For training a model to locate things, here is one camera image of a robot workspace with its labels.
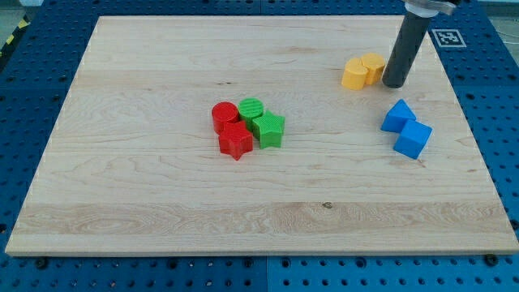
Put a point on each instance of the wooden board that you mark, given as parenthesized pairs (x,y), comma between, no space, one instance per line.
(133,166)

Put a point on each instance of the green cylinder block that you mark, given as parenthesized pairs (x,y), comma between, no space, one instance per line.
(249,109)

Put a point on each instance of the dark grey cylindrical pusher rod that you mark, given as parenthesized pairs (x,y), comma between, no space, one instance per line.
(405,49)

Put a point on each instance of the blue cube block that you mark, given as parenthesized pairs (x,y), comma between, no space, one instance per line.
(412,139)

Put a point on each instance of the green star block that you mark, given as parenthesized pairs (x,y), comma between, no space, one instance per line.
(269,129)

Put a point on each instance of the red star block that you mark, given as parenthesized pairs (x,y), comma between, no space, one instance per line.
(235,139)

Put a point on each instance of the black bolt front left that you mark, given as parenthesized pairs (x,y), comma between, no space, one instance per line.
(41,263)

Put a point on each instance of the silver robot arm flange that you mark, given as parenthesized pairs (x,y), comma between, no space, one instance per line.
(429,8)

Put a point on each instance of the yellow heart block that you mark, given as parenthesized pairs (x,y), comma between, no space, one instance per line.
(354,75)

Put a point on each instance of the yellow hexagon block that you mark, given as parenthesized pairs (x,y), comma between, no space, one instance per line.
(375,64)

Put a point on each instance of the white fiducial marker tag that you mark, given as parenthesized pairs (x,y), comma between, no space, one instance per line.
(448,38)

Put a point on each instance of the black bolt front right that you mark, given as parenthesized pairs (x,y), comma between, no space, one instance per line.
(491,260)

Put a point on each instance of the red cylinder block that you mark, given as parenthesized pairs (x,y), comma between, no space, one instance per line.
(222,113)

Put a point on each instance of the blue triangle block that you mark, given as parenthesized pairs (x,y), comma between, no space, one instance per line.
(396,118)

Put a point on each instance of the black bolt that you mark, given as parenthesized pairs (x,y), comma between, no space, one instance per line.
(41,263)
(491,260)

